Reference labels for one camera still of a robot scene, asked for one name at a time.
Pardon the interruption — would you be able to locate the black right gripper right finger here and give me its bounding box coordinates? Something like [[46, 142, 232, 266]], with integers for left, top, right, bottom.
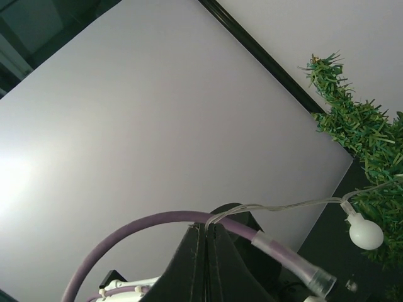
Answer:
[[206, 225, 275, 302]]

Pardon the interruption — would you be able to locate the black frame post back left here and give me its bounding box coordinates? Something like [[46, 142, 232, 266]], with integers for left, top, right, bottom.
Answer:
[[198, 0, 324, 114]]

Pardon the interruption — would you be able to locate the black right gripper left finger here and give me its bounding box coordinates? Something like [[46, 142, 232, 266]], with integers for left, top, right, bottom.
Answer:
[[141, 225, 205, 302]]

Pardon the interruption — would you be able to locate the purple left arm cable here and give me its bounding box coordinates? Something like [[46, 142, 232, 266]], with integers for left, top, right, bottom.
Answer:
[[60, 210, 338, 302]]

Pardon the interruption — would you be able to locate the small green christmas tree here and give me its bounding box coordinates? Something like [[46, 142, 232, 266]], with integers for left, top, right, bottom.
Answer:
[[298, 50, 403, 302]]

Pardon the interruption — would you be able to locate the white bulb light string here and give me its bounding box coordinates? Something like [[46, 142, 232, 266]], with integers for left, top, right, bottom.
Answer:
[[204, 172, 403, 251]]

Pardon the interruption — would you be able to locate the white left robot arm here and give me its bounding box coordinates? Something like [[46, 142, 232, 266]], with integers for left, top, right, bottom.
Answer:
[[100, 223, 318, 301]]

